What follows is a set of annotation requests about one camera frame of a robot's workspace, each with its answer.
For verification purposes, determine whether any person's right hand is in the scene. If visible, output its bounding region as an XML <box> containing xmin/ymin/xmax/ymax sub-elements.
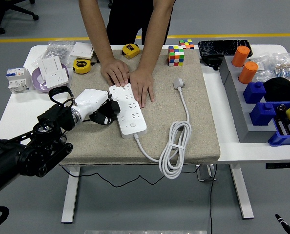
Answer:
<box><xmin>100</xmin><ymin>58</ymin><xmax>130</xmax><ymax>87</ymax></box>

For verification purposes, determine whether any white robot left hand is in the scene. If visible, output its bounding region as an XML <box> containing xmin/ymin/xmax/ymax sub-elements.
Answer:
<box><xmin>73</xmin><ymin>88</ymin><xmax>122</xmax><ymax>126</ymax></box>

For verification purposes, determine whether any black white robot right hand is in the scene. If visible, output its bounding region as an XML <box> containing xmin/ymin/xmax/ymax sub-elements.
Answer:
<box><xmin>274</xmin><ymin>214</ymin><xmax>290</xmax><ymax>234</ymax></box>

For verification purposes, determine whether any person's left hand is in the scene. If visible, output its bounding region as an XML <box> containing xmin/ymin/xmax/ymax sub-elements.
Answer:
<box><xmin>129</xmin><ymin>68</ymin><xmax>155</xmax><ymax>109</ymax></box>

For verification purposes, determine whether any black power adapter plug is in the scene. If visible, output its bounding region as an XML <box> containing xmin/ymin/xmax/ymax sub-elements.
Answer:
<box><xmin>105</xmin><ymin>99</ymin><xmax>122</xmax><ymax>116</ymax></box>

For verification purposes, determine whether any white power strip cord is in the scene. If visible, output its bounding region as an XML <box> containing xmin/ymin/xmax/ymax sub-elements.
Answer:
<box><xmin>134</xmin><ymin>77</ymin><xmax>192</xmax><ymax>180</ymax></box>

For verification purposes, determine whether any white power strip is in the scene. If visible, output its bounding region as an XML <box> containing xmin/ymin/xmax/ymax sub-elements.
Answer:
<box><xmin>108</xmin><ymin>83</ymin><xmax>147</xmax><ymax>139</ymax></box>

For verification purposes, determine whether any thin black adapter cord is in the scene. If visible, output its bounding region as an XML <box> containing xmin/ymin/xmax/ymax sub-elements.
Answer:
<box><xmin>61</xmin><ymin>117</ymin><xmax>199</xmax><ymax>189</ymax></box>

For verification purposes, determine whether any square yellow tape measure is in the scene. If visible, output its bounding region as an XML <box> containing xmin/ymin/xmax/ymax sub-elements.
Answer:
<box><xmin>122</xmin><ymin>43</ymin><xmax>141</xmax><ymax>59</ymax></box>

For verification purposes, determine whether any round yellow tape measure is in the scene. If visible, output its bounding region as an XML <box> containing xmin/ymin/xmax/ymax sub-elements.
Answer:
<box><xmin>72</xmin><ymin>58</ymin><xmax>91</xmax><ymax>75</ymax></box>

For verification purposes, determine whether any large colourful puzzle cube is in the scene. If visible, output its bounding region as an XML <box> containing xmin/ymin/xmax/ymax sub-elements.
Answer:
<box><xmin>167</xmin><ymin>45</ymin><xmax>186</xmax><ymax>67</ymax></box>

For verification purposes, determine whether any white table leg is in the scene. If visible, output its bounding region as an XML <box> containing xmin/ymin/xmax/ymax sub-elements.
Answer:
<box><xmin>61</xmin><ymin>166</ymin><xmax>82</xmax><ymax>224</ymax></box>
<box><xmin>229</xmin><ymin>163</ymin><xmax>255</xmax><ymax>219</ymax></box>

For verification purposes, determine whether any person's torso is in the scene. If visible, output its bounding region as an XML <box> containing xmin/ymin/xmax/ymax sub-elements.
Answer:
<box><xmin>106</xmin><ymin>0</ymin><xmax>174</xmax><ymax>46</ymax></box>

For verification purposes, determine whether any black table control panel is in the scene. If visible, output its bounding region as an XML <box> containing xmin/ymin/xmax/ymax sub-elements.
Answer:
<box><xmin>265</xmin><ymin>162</ymin><xmax>290</xmax><ymax>169</ymax></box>

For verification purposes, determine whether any grey-brown mat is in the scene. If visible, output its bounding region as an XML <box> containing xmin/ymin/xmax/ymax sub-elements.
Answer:
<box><xmin>59</xmin><ymin>48</ymin><xmax>221</xmax><ymax>166</ymax></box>

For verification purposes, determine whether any small colourful puzzle cube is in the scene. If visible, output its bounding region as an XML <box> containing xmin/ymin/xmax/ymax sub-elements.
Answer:
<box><xmin>178</xmin><ymin>39</ymin><xmax>195</xmax><ymax>50</ymax></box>

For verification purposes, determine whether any clear bag of screws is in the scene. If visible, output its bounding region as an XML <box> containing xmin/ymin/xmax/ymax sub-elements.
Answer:
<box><xmin>31</xmin><ymin>41</ymin><xmax>75</xmax><ymax>68</ymax></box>

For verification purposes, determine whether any white circuit breaker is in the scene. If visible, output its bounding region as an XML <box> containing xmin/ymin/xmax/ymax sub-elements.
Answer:
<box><xmin>5</xmin><ymin>67</ymin><xmax>32</xmax><ymax>94</ymax></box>

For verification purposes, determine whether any blue plastic bin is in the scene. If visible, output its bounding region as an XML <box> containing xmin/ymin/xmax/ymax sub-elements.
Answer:
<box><xmin>268</xmin><ymin>101</ymin><xmax>290</xmax><ymax>147</ymax></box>

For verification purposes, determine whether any black cracked tray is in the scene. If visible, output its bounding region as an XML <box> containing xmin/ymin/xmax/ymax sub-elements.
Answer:
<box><xmin>198</xmin><ymin>39</ymin><xmax>253</xmax><ymax>59</ymax></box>

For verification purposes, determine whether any grey stepped block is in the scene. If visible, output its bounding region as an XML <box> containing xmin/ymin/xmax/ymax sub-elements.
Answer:
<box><xmin>219</xmin><ymin>56</ymin><xmax>277</xmax><ymax>144</ymax></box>

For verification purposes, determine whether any orange cylinder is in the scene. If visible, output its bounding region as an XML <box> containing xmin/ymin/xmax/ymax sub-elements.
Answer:
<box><xmin>238</xmin><ymin>61</ymin><xmax>259</xmax><ymax>85</ymax></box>
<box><xmin>231</xmin><ymin>45</ymin><xmax>251</xmax><ymax>68</ymax></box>

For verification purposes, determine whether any blue plastic block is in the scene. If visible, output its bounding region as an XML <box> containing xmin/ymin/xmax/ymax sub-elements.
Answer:
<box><xmin>243</xmin><ymin>81</ymin><xmax>267</xmax><ymax>104</ymax></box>
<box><xmin>249</xmin><ymin>101</ymin><xmax>277</xmax><ymax>126</ymax></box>

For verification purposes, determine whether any clear plastic bag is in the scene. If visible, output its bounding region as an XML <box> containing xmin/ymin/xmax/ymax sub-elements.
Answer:
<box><xmin>249</xmin><ymin>55</ymin><xmax>277</xmax><ymax>82</ymax></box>

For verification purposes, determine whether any black office chair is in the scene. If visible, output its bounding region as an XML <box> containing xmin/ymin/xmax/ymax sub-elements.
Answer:
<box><xmin>0</xmin><ymin>0</ymin><xmax>40</xmax><ymax>35</ymax></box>

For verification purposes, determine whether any black cloth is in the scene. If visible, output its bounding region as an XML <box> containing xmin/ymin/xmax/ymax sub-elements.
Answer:
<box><xmin>263</xmin><ymin>77</ymin><xmax>290</xmax><ymax>102</ymax></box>

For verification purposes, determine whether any clear bag of resistors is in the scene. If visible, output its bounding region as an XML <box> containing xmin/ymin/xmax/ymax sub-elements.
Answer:
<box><xmin>273</xmin><ymin>53</ymin><xmax>290</xmax><ymax>82</ymax></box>

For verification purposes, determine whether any white switch panel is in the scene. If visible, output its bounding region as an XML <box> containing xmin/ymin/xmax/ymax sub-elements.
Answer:
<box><xmin>69</xmin><ymin>41</ymin><xmax>96</xmax><ymax>59</ymax></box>

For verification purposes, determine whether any white wall socket panel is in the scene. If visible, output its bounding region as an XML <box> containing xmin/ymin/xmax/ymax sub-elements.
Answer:
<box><xmin>44</xmin><ymin>68</ymin><xmax>70</xmax><ymax>89</ymax></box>

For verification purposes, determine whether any black hanging cable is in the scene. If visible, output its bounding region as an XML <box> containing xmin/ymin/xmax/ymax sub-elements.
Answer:
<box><xmin>209</xmin><ymin>164</ymin><xmax>218</xmax><ymax>234</ymax></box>

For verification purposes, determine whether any metal bracket under table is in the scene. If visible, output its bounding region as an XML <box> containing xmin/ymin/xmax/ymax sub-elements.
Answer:
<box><xmin>195</xmin><ymin>164</ymin><xmax>218</xmax><ymax>182</ymax></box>

